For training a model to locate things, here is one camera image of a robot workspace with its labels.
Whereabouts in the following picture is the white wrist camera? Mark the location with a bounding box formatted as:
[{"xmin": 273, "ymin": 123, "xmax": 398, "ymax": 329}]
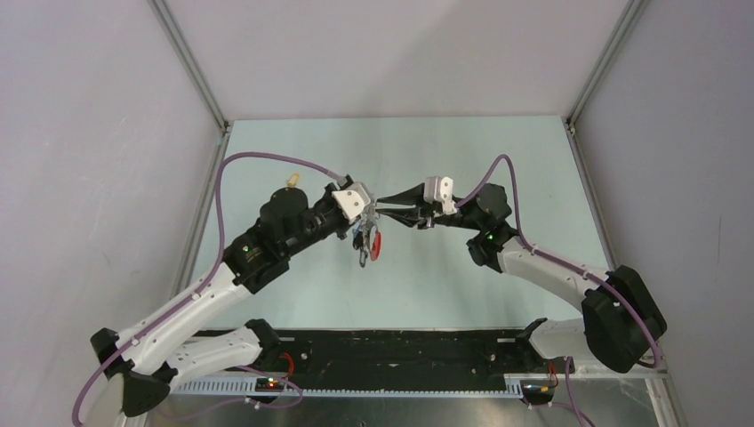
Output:
[
  {"xmin": 424, "ymin": 176, "xmax": 457, "ymax": 214},
  {"xmin": 332, "ymin": 181, "xmax": 373, "ymax": 225}
]

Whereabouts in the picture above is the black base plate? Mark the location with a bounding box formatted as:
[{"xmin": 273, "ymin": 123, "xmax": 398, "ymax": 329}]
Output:
[{"xmin": 212, "ymin": 328, "xmax": 549, "ymax": 393}]

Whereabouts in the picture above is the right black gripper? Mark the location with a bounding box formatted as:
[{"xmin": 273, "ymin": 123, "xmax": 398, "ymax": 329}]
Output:
[{"xmin": 376, "ymin": 182, "xmax": 485, "ymax": 231}]

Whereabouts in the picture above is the grey slotted cable duct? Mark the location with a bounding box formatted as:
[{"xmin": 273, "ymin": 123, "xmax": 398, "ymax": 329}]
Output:
[{"xmin": 172, "ymin": 376, "xmax": 523, "ymax": 399}]

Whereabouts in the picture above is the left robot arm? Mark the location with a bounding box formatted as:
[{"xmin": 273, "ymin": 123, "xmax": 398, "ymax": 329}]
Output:
[{"xmin": 92, "ymin": 180, "xmax": 373, "ymax": 417}]

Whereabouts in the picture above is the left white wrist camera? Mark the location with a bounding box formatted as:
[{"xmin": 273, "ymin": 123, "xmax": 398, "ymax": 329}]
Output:
[{"xmin": 332, "ymin": 181, "xmax": 373, "ymax": 225}]

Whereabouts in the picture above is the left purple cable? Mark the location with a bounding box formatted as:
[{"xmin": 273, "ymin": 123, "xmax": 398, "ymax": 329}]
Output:
[{"xmin": 71, "ymin": 152, "xmax": 349, "ymax": 427}]

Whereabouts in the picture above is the purple cable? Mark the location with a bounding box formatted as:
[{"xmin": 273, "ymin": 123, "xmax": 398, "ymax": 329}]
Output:
[
  {"xmin": 456, "ymin": 154, "xmax": 666, "ymax": 369},
  {"xmin": 71, "ymin": 152, "xmax": 349, "ymax": 427}
]

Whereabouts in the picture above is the key with yellow tag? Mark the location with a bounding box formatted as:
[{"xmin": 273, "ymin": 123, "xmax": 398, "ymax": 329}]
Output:
[{"xmin": 286, "ymin": 173, "xmax": 301, "ymax": 188}]

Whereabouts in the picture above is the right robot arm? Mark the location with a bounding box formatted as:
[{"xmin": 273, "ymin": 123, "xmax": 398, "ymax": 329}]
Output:
[{"xmin": 377, "ymin": 181, "xmax": 667, "ymax": 374}]

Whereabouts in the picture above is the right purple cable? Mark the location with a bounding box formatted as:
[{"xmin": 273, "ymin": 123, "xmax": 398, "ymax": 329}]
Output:
[{"xmin": 456, "ymin": 154, "xmax": 666, "ymax": 369}]

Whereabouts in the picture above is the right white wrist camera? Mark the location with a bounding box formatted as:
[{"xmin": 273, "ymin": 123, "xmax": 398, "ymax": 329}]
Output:
[{"xmin": 424, "ymin": 176, "xmax": 457, "ymax": 214}]

